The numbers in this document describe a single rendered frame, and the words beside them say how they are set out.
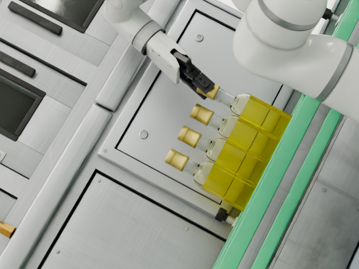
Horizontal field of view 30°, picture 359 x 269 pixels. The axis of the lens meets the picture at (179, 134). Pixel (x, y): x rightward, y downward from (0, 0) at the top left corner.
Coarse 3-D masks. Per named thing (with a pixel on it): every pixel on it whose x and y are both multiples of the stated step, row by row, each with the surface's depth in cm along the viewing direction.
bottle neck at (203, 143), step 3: (201, 138) 144; (204, 138) 144; (198, 141) 144; (201, 141) 144; (204, 141) 144; (207, 141) 144; (210, 141) 144; (198, 144) 144; (201, 144) 144; (204, 144) 144; (207, 144) 144; (198, 147) 144; (201, 147) 144; (204, 147) 144; (207, 147) 144; (201, 150) 145; (204, 150) 144
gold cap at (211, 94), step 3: (213, 87) 147; (216, 87) 147; (219, 87) 147; (198, 90) 148; (210, 90) 147; (213, 90) 147; (216, 90) 147; (201, 93) 148; (207, 93) 147; (210, 93) 147; (213, 93) 147; (207, 96) 148; (210, 96) 147; (213, 96) 147; (213, 99) 148
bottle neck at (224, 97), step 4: (220, 88) 148; (220, 92) 147; (224, 92) 147; (228, 92) 148; (216, 96) 147; (220, 96) 147; (224, 96) 147; (228, 96) 147; (232, 96) 147; (216, 100) 148; (220, 100) 147; (224, 100) 147; (228, 100) 147; (232, 100) 147; (224, 104) 148; (228, 104) 147
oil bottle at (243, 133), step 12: (228, 120) 144; (240, 120) 144; (228, 132) 143; (240, 132) 143; (252, 132) 144; (264, 132) 144; (240, 144) 143; (252, 144) 143; (264, 144) 143; (276, 144) 143; (264, 156) 143
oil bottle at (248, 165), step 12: (216, 144) 143; (228, 144) 142; (216, 156) 142; (228, 156) 142; (240, 156) 142; (252, 156) 142; (228, 168) 142; (240, 168) 141; (252, 168) 141; (264, 168) 141; (252, 180) 141
